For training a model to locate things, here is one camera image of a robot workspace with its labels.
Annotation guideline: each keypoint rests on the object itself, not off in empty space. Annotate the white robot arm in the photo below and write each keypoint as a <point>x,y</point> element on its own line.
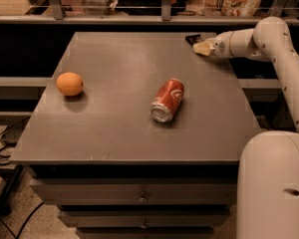
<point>268,177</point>

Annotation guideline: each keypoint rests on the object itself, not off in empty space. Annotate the grey drawer cabinet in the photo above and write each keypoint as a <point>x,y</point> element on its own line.
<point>92,156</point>

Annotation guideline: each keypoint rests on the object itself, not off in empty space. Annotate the lower metal drawer knob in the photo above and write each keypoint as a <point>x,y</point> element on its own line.
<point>144,224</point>

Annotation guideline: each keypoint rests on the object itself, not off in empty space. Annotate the orange fruit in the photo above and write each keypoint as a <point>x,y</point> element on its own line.
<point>69,84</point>

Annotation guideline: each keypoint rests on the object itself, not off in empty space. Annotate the metal railing frame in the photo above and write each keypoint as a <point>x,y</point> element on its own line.
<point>71,12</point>

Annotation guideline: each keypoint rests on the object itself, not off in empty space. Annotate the round metal drawer knob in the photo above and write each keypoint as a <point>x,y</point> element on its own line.
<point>143,198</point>

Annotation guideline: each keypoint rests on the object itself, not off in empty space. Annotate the black bag behind glass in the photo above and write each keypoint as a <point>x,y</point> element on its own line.
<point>149,7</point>

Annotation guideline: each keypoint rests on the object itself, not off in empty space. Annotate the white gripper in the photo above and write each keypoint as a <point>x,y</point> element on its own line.
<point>218,46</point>

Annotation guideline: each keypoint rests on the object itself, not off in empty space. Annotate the red soda can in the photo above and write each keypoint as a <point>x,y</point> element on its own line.
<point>167,100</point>

